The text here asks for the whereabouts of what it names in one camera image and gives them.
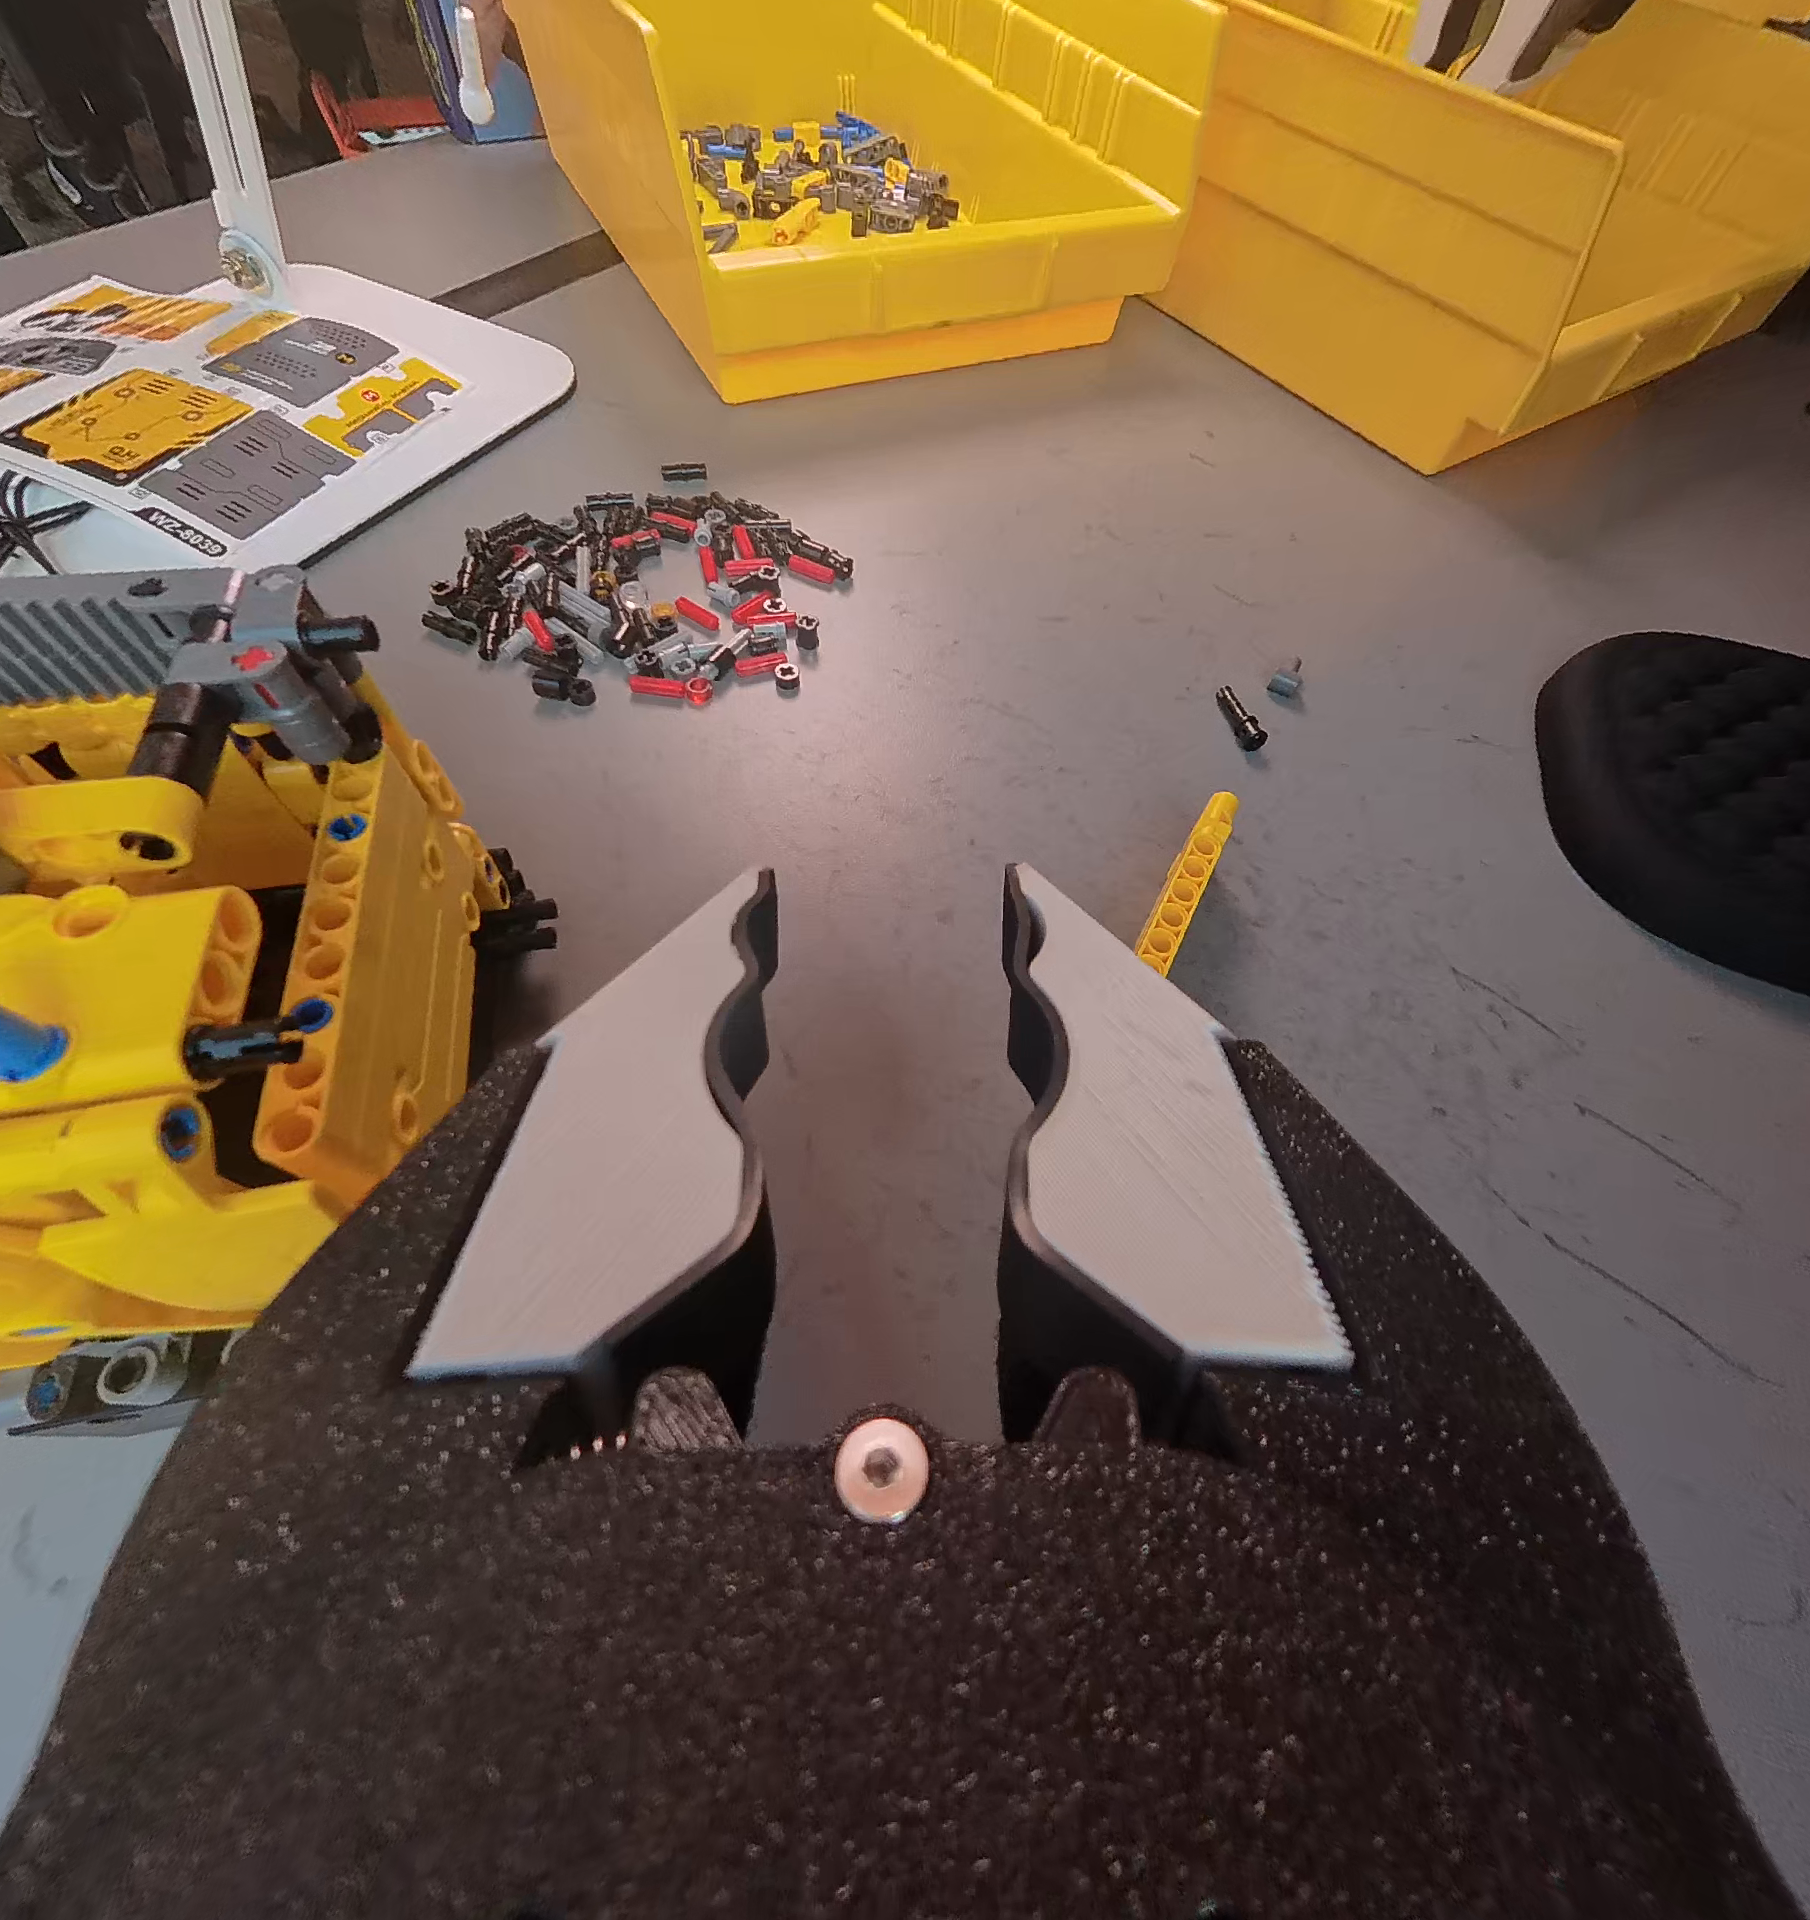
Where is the yellow plastic bin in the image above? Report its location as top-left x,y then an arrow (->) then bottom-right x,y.
504,0 -> 1229,404
1146,0 -> 1810,474

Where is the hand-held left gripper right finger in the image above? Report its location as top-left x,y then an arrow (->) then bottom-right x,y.
995,858 -> 1358,1442

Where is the blue toy kit box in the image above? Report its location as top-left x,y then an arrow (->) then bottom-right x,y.
403,0 -> 539,143

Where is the black quilted pad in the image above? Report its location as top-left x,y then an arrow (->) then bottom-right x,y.
1535,634 -> 1810,1009

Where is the black cable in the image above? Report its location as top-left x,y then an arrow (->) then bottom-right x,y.
0,465 -> 90,579

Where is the yellow lego beam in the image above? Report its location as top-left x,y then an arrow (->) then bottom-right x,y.
1132,789 -> 1241,977

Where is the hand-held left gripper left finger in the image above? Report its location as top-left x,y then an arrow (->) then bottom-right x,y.
406,863 -> 782,1444

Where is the orange case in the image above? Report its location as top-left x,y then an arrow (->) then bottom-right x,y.
313,75 -> 443,151

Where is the pile of small lego pins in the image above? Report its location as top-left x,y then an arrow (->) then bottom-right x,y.
421,487 -> 858,706

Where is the sticker sheet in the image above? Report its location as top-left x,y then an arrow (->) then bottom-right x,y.
0,272 -> 466,561

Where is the pile of grey lego parts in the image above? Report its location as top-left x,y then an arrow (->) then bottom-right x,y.
681,113 -> 959,248

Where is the yellow lego robot model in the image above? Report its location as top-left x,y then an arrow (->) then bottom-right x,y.
0,567 -> 564,1442

